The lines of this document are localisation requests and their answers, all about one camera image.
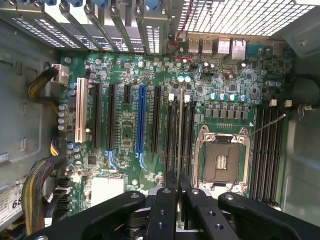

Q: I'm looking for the short black expansion slot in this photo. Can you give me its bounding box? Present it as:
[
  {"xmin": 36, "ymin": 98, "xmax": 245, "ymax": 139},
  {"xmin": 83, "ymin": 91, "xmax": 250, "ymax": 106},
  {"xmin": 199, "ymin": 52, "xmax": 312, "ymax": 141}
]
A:
[{"xmin": 123, "ymin": 84, "xmax": 132, "ymax": 105}]

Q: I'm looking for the long black expansion slot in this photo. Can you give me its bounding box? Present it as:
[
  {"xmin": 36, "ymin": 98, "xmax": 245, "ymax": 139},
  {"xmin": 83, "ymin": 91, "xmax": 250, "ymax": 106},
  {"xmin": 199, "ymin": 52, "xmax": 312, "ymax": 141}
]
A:
[
  {"xmin": 106, "ymin": 83, "xmax": 117, "ymax": 151},
  {"xmin": 151, "ymin": 86, "xmax": 163, "ymax": 154},
  {"xmin": 92, "ymin": 83, "xmax": 103, "ymax": 150}
]

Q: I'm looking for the silver vented slot cover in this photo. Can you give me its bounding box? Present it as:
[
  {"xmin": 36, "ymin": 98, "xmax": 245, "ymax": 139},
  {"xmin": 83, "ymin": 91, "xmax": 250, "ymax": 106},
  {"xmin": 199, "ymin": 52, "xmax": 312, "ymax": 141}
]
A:
[
  {"xmin": 83, "ymin": 3, "xmax": 123, "ymax": 53},
  {"xmin": 29, "ymin": 14, "xmax": 82, "ymax": 50},
  {"xmin": 58, "ymin": 3, "xmax": 102, "ymax": 53},
  {"xmin": 134, "ymin": 7, "xmax": 169, "ymax": 55}
]

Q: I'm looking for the white printed label sticker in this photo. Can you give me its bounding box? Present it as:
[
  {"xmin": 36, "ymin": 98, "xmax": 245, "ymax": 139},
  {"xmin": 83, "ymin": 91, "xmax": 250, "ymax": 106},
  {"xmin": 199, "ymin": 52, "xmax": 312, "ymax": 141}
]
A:
[{"xmin": 0, "ymin": 183, "xmax": 24, "ymax": 216}]

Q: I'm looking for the red black thin wire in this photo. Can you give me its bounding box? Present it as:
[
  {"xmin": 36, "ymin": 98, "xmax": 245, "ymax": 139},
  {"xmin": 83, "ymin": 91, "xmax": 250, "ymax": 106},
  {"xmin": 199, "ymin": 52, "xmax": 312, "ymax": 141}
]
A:
[{"xmin": 166, "ymin": 0, "xmax": 196, "ymax": 64}]

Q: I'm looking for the grey metal PC case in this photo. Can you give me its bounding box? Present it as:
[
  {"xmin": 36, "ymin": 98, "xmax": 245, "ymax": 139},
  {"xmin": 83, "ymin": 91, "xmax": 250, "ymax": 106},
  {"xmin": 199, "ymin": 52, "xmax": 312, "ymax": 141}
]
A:
[{"xmin": 0, "ymin": 0, "xmax": 320, "ymax": 240}]

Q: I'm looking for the white expansion slot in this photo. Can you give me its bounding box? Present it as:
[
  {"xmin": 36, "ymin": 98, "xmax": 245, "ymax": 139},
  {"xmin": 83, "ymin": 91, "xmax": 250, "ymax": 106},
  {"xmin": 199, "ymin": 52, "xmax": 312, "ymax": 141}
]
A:
[{"xmin": 74, "ymin": 77, "xmax": 89, "ymax": 144}]

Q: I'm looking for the white power connector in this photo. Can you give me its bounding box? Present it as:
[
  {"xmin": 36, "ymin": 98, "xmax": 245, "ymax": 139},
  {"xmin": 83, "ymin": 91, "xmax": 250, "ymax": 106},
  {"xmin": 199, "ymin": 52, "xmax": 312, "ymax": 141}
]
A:
[{"xmin": 50, "ymin": 63, "xmax": 70, "ymax": 86}]

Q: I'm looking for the blue expansion slot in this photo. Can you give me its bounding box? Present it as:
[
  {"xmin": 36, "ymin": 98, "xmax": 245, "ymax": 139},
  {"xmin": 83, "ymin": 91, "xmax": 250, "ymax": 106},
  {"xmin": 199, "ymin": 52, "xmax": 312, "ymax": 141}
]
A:
[{"xmin": 135, "ymin": 84, "xmax": 148, "ymax": 154}]

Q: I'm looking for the green motherboard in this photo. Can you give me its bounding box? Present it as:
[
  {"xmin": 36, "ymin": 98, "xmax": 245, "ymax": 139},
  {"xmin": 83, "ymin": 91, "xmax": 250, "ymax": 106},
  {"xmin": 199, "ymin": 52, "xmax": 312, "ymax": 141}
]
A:
[{"xmin": 51, "ymin": 51, "xmax": 291, "ymax": 216}]

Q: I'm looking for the silver CPU socket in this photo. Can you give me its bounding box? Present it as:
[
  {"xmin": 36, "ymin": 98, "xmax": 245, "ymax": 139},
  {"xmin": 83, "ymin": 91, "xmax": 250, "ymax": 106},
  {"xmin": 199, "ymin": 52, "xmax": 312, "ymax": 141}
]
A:
[{"xmin": 193, "ymin": 124, "xmax": 251, "ymax": 195}]

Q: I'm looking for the multicolour sleeved wire bundle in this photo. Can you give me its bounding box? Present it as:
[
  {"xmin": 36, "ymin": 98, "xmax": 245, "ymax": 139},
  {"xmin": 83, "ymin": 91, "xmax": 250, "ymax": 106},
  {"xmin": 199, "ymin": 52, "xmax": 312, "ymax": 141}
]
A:
[{"xmin": 20, "ymin": 154, "xmax": 68, "ymax": 237}]

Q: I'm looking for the silver USB port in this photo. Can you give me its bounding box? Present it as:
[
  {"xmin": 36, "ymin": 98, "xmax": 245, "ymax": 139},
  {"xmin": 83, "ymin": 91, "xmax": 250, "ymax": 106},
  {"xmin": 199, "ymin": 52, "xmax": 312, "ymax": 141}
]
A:
[
  {"xmin": 187, "ymin": 38, "xmax": 201, "ymax": 55},
  {"xmin": 200, "ymin": 38, "xmax": 214, "ymax": 55},
  {"xmin": 216, "ymin": 36, "xmax": 231, "ymax": 55}
]

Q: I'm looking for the silver ethernet port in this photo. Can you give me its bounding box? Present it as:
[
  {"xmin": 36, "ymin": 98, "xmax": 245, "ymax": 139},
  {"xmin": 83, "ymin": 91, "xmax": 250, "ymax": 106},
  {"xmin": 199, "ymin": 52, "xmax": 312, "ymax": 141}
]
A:
[{"xmin": 230, "ymin": 38, "xmax": 248, "ymax": 61}]

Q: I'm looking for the yellow black wire bundle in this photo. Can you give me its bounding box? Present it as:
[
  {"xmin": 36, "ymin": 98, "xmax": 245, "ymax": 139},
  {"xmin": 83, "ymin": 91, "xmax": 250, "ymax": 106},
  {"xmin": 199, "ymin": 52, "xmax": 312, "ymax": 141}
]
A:
[{"xmin": 26, "ymin": 67, "xmax": 61, "ymax": 115}]

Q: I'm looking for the silver chipset heatsink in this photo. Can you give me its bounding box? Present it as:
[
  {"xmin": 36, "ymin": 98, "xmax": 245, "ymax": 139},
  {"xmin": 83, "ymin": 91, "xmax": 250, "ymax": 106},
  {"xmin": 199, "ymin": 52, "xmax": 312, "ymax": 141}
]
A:
[{"xmin": 90, "ymin": 175, "xmax": 126, "ymax": 201}]

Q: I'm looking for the silver socket locking lever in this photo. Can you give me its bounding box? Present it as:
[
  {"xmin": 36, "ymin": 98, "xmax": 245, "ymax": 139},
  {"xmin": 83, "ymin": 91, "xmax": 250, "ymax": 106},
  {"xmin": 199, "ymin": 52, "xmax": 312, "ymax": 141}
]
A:
[{"xmin": 248, "ymin": 113, "xmax": 287, "ymax": 138}]

